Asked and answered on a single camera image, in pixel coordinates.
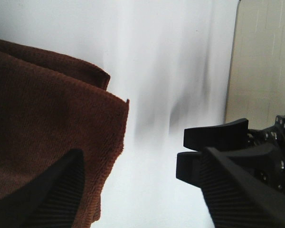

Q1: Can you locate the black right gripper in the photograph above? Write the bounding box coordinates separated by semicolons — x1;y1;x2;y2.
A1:
183;115;285;195

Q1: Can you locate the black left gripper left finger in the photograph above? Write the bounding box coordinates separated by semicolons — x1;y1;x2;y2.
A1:
0;149;85;228

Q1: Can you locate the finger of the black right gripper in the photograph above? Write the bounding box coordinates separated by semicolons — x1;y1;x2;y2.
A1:
176;152;201;188

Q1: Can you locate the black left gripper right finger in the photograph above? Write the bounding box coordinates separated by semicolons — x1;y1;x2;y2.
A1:
199;148;285;228

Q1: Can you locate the brown towel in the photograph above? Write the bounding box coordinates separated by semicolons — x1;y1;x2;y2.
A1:
0;40;129;228

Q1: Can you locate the beige storage bin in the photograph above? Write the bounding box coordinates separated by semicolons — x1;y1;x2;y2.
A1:
225;0;285;129

